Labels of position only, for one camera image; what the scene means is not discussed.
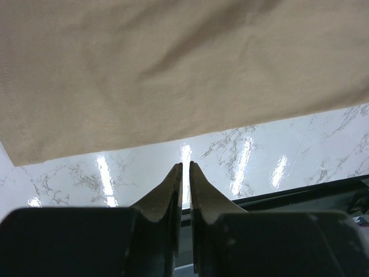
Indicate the beige t shirt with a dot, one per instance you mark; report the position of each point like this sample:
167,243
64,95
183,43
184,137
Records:
87,76

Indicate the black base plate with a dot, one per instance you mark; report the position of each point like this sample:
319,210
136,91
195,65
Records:
308,231

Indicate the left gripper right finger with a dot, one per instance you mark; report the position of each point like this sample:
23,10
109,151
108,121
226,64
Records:
207,205

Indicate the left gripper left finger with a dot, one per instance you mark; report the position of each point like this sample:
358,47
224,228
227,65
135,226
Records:
155,241

